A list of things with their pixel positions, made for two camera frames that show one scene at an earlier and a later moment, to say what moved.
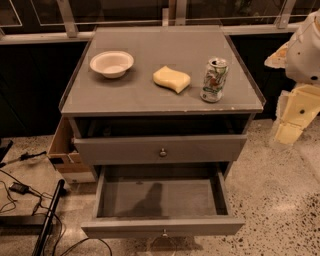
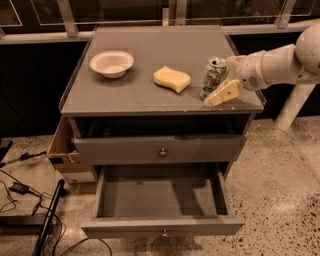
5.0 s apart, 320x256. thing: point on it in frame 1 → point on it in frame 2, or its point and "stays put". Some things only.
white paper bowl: x=112 y=63 stays put
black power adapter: x=21 y=189 stays put
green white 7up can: x=214 y=80 stays put
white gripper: x=305 y=58 → x=250 y=70
